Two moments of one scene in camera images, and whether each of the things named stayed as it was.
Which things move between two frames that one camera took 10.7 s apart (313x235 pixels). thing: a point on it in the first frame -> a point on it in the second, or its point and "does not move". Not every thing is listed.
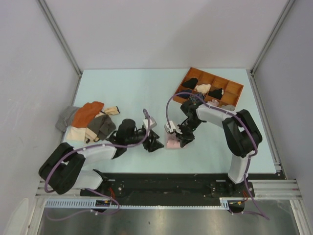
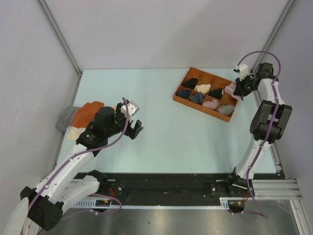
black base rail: x=176 y=186 does not move
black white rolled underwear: x=217 y=93 does not move
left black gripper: x=153 y=145 -> x=132 y=132
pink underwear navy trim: x=172 y=142 -> x=230 y=89
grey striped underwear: x=66 y=118 does not move
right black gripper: x=184 y=138 -> x=240 y=90
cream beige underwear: x=80 y=133 does not move
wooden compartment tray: x=216 y=91 does not move
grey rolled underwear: x=229 y=107 does not move
